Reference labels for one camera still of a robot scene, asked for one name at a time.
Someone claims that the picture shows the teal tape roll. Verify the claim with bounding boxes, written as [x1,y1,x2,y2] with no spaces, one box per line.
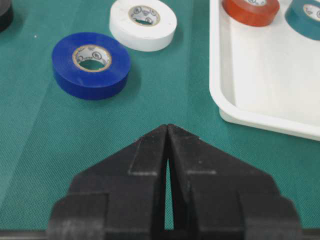
[285,0,320,41]

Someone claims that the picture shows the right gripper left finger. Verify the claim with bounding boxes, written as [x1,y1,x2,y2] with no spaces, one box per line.
[46,125,167,240]

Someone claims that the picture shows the black tape roll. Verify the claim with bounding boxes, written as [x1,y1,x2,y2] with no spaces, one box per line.
[0,0,14,32]

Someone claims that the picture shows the blue tape roll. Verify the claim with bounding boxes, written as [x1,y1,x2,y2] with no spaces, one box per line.
[52,32,131,100]

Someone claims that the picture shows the green table cloth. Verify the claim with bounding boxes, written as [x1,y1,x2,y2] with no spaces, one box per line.
[0,0,320,230]

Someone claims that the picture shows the white tape roll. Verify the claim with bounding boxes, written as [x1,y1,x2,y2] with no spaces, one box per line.
[109,0,178,52]

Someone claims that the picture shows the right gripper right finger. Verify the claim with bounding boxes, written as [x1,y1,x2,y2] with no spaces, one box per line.
[167,124,303,240]

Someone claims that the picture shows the orange tape roll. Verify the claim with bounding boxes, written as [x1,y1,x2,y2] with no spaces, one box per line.
[222,0,280,27]

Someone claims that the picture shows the white plastic tray case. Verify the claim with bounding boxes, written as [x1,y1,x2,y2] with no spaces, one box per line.
[209,0,320,141]

